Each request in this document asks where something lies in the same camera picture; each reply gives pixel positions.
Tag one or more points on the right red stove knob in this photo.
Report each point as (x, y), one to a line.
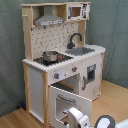
(74, 69)

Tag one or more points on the left red stove knob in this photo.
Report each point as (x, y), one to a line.
(56, 75)

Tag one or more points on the white dishwasher door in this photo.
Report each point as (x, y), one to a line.
(90, 77)

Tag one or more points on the black toy stovetop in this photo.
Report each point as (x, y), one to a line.
(60, 58)

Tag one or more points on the red stove knob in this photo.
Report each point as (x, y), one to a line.
(74, 69)
(56, 75)

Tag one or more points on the black toy faucet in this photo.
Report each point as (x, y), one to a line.
(72, 41)

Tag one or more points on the small silver pot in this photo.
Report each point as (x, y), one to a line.
(50, 56)

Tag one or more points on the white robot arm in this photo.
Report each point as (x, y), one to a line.
(106, 121)

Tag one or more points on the white oven door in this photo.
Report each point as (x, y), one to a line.
(60, 101)

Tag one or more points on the wooden toy kitchen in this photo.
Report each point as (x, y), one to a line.
(39, 78)

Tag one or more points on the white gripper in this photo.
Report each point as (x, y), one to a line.
(76, 119)

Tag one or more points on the silver toy sink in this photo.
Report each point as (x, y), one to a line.
(79, 51)

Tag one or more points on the toy microwave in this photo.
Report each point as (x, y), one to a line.
(78, 11)

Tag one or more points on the grey range hood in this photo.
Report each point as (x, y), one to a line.
(48, 18)

